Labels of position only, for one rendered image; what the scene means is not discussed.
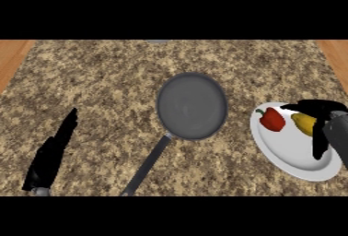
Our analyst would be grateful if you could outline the red bell pepper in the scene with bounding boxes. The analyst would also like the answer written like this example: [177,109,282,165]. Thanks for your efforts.
[254,106,288,133]

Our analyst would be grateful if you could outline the grey frying pan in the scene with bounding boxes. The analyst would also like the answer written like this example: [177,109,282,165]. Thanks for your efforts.
[118,72,230,197]

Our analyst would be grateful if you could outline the yellow lemon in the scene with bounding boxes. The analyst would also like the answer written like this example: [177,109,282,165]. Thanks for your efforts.
[289,112,319,137]

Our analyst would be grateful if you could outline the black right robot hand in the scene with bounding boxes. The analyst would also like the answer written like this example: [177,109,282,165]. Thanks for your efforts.
[279,99,348,161]

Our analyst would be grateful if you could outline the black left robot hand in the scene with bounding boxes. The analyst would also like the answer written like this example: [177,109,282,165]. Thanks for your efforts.
[21,107,80,193]

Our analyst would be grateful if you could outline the white plate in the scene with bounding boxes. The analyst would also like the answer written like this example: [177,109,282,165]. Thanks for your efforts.
[249,101,344,183]

